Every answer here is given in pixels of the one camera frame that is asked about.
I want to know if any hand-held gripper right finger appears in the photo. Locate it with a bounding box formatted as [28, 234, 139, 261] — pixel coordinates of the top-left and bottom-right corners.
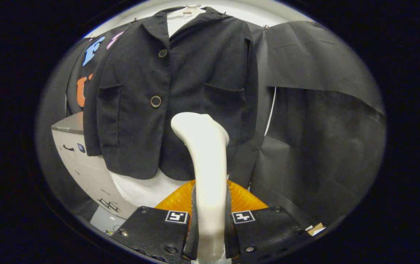
[224, 180, 312, 264]

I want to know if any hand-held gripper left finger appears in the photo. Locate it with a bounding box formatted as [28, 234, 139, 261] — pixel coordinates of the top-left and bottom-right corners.
[110, 181, 200, 264]

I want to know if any white shirt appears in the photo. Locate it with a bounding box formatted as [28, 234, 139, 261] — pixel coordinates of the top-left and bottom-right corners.
[109, 7, 207, 208]

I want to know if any white garment steamer head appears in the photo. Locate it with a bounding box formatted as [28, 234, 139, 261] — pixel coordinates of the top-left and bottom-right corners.
[171, 112, 230, 261]

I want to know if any black blazer jacket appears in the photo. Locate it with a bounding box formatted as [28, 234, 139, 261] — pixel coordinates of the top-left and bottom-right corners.
[83, 7, 260, 181]

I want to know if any tan cardboard piece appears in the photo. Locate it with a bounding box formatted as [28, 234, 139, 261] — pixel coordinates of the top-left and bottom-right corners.
[305, 223, 326, 236]

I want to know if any grey cabinet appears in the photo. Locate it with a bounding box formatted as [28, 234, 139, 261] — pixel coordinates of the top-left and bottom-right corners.
[51, 112, 139, 220]

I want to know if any black backdrop cloth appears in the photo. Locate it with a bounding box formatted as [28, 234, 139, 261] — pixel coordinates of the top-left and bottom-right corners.
[36, 20, 386, 228]

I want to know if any cream plastic hanger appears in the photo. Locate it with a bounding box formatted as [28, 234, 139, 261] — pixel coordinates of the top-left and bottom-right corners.
[175, 3, 205, 15]

